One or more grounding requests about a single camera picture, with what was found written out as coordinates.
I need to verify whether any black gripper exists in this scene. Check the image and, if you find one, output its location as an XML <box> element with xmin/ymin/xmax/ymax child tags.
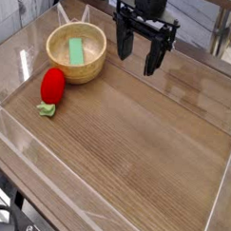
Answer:
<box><xmin>113</xmin><ymin>0</ymin><xmax>181</xmax><ymax>76</ymax></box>

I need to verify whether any red plush strawberry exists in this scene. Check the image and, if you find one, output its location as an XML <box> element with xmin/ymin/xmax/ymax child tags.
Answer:
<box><xmin>37</xmin><ymin>67</ymin><xmax>66</xmax><ymax>117</ymax></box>

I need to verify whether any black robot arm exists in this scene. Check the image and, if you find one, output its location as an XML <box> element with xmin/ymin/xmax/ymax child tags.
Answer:
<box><xmin>113</xmin><ymin>0</ymin><xmax>181</xmax><ymax>76</ymax></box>

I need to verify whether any wooden bowl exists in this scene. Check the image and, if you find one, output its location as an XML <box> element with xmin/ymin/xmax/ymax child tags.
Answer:
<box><xmin>46</xmin><ymin>22</ymin><xmax>107</xmax><ymax>85</ymax></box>

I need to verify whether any green rectangular block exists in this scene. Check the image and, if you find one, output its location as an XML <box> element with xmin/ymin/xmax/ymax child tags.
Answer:
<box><xmin>68</xmin><ymin>38</ymin><xmax>84</xmax><ymax>66</ymax></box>

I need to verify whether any metal table leg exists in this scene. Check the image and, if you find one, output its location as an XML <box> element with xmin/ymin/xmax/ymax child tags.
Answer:
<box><xmin>210</xmin><ymin>8</ymin><xmax>231</xmax><ymax>57</ymax></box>

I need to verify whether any clear acrylic tray wall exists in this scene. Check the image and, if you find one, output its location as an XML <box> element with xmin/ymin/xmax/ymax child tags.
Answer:
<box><xmin>0</xmin><ymin>0</ymin><xmax>231</xmax><ymax>231</ymax></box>

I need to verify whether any black table bracket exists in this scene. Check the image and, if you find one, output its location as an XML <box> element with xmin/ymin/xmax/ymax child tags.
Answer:
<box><xmin>10</xmin><ymin>190</ymin><xmax>39</xmax><ymax>231</ymax></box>

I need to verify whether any black cable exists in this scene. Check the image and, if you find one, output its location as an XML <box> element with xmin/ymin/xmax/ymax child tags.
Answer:
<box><xmin>0</xmin><ymin>203</ymin><xmax>21</xmax><ymax>231</ymax></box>

